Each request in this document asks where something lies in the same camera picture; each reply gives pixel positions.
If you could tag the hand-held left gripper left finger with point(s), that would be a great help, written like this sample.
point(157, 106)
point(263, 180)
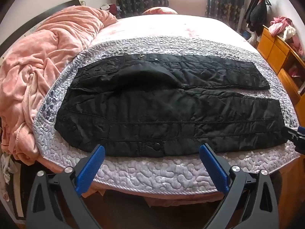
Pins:
point(92, 164)

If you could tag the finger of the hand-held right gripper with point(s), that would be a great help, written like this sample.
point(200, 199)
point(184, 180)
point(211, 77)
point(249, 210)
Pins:
point(300, 146)
point(292, 133)

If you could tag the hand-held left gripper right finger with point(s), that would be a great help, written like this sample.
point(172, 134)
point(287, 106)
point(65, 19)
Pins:
point(212, 164)

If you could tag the black pants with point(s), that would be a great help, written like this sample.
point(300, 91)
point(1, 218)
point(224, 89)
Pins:
point(166, 114)

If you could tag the grey quilted blanket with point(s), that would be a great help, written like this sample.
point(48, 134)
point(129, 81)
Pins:
point(147, 174)

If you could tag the orange wooden cabinet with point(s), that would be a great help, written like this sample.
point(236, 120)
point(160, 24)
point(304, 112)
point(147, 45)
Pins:
point(274, 50)

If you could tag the white crumpled cloth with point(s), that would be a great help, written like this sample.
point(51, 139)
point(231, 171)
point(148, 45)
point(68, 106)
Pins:
point(7, 169)

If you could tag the pink clothes pile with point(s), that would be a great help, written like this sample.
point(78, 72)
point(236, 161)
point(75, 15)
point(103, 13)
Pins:
point(281, 23)

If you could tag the pink fleece blanket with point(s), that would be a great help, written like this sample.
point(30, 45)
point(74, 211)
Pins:
point(47, 52)

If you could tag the hanging dark clothes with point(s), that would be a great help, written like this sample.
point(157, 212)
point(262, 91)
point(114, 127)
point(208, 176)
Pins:
point(258, 14)

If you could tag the bed with pink sheet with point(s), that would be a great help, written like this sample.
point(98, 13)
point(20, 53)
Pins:
point(154, 26)

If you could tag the dark wooden headboard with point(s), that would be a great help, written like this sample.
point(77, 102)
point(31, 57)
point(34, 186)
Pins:
point(14, 34)

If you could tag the red and dark clothes heap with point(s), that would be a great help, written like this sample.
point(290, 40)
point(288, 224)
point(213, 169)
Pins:
point(112, 9)

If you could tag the pink pillow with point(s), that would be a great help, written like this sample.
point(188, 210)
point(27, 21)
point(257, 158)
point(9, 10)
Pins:
point(159, 10)

